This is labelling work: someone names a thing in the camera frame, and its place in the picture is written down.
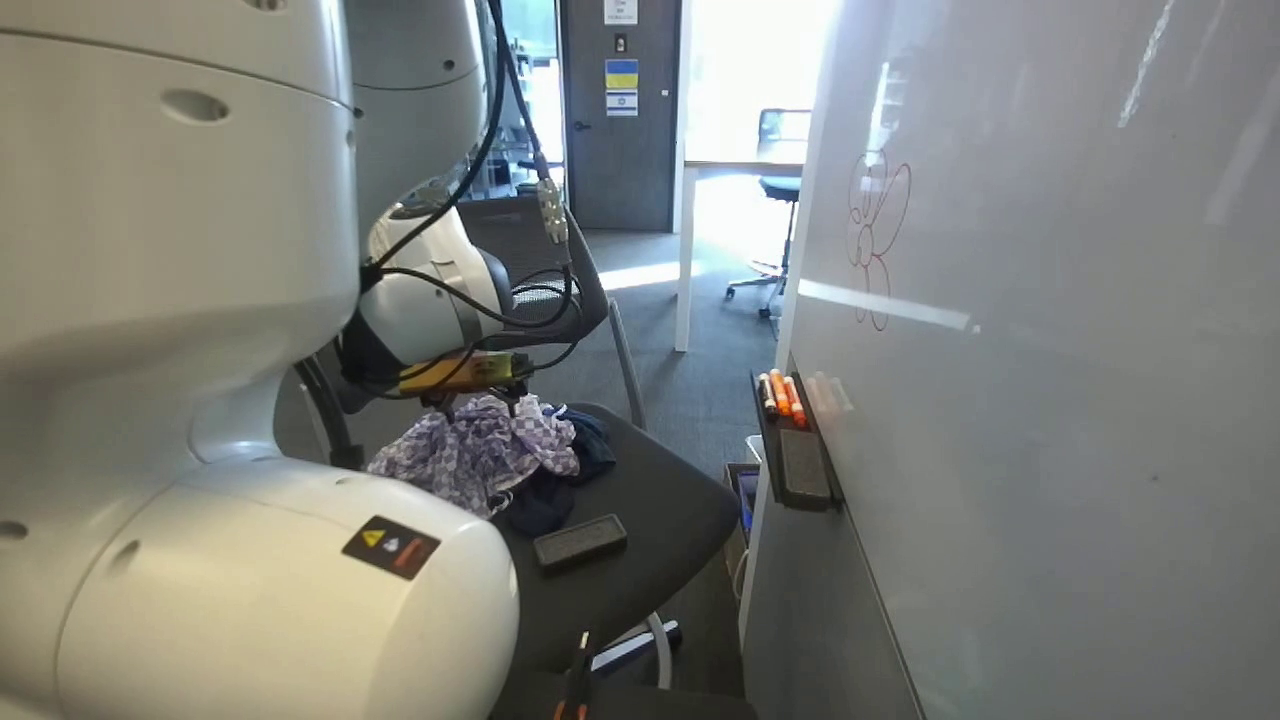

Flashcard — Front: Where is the black rectangular eraser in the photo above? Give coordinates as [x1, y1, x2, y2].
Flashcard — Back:
[533, 507, 632, 575]

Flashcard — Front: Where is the blue yellow poster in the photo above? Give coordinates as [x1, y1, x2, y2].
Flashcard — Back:
[603, 56, 642, 125]

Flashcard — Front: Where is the blue white box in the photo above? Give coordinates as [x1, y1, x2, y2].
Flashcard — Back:
[723, 458, 769, 539]

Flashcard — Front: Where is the black office chair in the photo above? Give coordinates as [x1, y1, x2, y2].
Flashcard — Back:
[718, 104, 815, 324]

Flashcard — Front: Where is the dark grey door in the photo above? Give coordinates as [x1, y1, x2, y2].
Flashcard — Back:
[554, 0, 689, 239]

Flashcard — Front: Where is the purple patterned clothing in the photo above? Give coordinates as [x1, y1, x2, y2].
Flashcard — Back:
[368, 386, 589, 521]

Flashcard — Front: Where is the dark navy clothing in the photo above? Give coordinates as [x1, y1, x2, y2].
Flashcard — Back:
[499, 401, 624, 539]

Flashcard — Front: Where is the white table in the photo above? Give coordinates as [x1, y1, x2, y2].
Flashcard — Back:
[666, 155, 811, 358]

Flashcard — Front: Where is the grey black chair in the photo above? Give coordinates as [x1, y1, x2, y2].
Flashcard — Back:
[273, 196, 744, 720]

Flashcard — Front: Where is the whiteboard partition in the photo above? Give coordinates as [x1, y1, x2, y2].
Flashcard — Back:
[736, 0, 1280, 720]

